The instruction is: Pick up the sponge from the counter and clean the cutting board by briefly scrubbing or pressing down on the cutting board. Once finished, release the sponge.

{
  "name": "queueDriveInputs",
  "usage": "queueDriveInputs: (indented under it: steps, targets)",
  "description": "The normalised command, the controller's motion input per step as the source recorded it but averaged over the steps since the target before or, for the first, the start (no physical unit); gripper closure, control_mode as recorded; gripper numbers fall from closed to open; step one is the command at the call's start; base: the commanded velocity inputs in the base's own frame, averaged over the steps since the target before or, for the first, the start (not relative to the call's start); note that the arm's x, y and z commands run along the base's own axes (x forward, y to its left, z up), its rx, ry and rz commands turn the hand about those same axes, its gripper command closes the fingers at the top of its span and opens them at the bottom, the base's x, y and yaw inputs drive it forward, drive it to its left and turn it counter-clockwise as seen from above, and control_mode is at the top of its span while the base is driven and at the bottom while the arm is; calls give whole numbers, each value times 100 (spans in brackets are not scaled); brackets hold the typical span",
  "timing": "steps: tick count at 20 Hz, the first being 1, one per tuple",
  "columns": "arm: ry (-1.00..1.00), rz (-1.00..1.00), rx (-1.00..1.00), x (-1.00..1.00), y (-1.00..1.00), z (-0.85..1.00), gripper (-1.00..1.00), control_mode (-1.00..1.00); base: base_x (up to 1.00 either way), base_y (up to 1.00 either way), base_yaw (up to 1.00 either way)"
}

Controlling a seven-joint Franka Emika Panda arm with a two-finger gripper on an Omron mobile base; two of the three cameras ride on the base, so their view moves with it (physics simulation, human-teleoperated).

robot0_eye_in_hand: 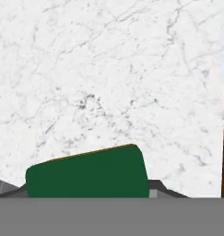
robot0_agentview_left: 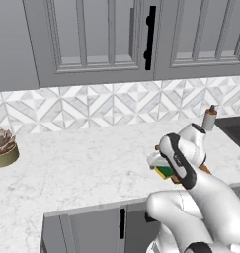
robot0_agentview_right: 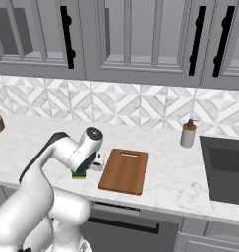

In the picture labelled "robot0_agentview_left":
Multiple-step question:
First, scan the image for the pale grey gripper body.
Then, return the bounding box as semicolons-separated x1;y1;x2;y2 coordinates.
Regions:
146;150;170;171

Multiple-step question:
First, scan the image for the green and yellow sponge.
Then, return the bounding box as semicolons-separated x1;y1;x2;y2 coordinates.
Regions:
153;165;176;181

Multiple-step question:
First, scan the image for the brown wooden cutting board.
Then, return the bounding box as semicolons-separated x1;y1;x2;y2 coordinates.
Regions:
153;143;212;186

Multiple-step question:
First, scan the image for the grey soap dispenser bottle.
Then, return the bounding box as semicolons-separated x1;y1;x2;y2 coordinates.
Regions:
201;104;219;132

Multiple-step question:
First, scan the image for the grey base cupboard door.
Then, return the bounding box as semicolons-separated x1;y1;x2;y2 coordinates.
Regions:
123;202;163;253
41;205;121;253

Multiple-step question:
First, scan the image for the dark sink basin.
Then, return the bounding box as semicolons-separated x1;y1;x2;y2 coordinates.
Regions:
214;115;240;153

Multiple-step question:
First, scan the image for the succulent plant in olive pot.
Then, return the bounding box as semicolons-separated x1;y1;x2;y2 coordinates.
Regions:
0;127;20;169

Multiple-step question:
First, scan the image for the black base cupboard handle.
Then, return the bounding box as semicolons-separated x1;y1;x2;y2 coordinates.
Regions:
119;208;126;240

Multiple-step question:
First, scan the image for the black wall cupboard handle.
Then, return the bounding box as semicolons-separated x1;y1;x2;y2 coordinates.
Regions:
143;5;157;71

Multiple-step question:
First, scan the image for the grey wall cupboard door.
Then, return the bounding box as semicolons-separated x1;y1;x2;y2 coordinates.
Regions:
153;0;240;82
22;0;158;89

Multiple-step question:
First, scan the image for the grey wall cupboard side panel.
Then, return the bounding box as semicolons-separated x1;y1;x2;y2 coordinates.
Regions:
0;0;40;93

